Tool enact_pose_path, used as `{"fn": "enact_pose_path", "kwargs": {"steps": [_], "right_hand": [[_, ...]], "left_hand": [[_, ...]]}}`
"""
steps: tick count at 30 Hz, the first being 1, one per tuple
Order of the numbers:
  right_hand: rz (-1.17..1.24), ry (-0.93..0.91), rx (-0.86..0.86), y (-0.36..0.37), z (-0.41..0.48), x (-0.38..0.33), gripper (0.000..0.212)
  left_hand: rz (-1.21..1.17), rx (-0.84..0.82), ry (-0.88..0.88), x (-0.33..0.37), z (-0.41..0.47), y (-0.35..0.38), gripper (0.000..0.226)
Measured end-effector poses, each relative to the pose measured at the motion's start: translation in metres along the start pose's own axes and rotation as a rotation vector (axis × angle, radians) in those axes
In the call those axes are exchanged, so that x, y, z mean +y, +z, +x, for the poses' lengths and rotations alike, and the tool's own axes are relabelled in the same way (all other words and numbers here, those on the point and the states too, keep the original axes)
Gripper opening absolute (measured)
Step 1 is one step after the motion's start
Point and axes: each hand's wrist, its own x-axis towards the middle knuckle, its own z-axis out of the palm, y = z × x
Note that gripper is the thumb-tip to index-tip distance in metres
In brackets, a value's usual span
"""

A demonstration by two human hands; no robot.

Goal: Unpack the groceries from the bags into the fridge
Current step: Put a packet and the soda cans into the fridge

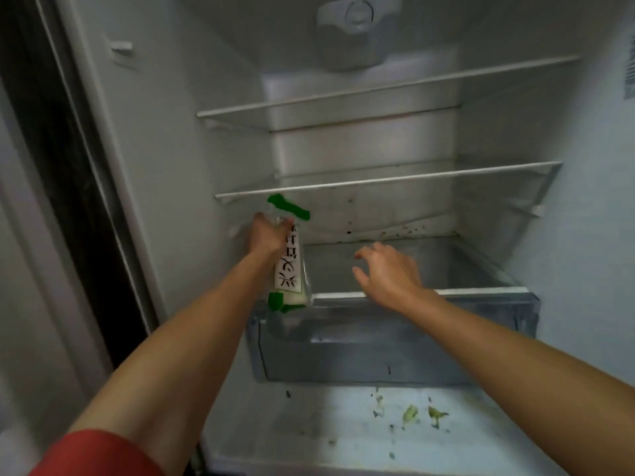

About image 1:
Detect person's left hand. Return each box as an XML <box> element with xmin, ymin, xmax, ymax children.
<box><xmin>247</xmin><ymin>212</ymin><xmax>296</xmax><ymax>266</ymax></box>

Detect white thermostat housing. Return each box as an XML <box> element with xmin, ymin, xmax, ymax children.
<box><xmin>315</xmin><ymin>0</ymin><xmax>403</xmax><ymax>70</ymax></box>

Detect green item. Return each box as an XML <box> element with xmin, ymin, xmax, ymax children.
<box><xmin>267</xmin><ymin>194</ymin><xmax>314</xmax><ymax>314</ymax></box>

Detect person's left forearm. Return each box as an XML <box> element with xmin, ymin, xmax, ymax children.
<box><xmin>67</xmin><ymin>250</ymin><xmax>284</xmax><ymax>476</ymax></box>

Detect clear crisper drawer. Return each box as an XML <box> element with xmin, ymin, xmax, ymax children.
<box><xmin>246</xmin><ymin>237</ymin><xmax>542</xmax><ymax>387</ymax></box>

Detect person's right forearm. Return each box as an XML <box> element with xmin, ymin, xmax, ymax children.
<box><xmin>409</xmin><ymin>290</ymin><xmax>635</xmax><ymax>476</ymax></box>

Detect pink refrigerator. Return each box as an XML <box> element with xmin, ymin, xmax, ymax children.
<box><xmin>0</xmin><ymin>0</ymin><xmax>635</xmax><ymax>476</ymax></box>

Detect person's right hand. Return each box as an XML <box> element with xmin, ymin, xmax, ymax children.
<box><xmin>352</xmin><ymin>241</ymin><xmax>437</xmax><ymax>315</ymax></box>

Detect grey label sticker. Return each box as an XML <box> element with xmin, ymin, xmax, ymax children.
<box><xmin>622</xmin><ymin>36</ymin><xmax>635</xmax><ymax>100</ymax></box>

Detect person's red sleeve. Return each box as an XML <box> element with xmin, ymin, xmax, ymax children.
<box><xmin>29</xmin><ymin>430</ymin><xmax>165</xmax><ymax>476</ymax></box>

